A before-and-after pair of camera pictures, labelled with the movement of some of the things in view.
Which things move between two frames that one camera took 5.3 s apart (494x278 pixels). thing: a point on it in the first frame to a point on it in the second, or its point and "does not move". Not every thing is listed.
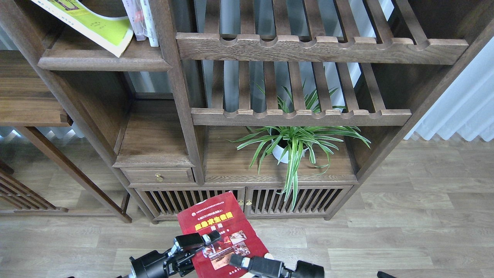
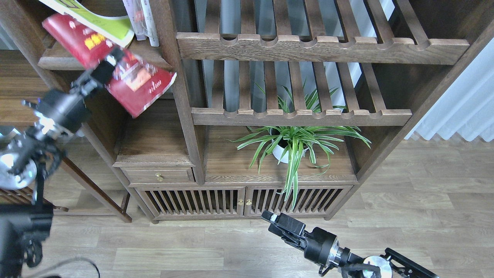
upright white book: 149,23 does not move
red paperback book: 224,214 to 137,80
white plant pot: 278,151 does not move
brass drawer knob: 158,177 does not move
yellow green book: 112,35 does not move
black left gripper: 180,262 to 65,112
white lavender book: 133,9 does not move
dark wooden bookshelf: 291,104 does not move
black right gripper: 266,266 to 319,245
